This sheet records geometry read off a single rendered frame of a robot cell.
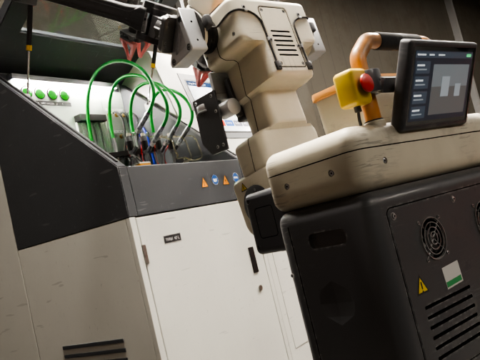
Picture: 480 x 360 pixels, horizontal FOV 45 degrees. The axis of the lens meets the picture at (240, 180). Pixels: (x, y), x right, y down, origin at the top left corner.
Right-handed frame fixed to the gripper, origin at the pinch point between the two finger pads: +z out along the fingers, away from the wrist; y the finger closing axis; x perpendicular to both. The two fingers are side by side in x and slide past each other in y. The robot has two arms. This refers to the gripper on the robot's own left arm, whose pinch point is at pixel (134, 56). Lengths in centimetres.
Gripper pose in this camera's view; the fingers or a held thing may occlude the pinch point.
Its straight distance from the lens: 207.1
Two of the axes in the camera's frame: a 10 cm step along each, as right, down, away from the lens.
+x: 7.7, 4.7, -4.3
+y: -6.0, 3.4, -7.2
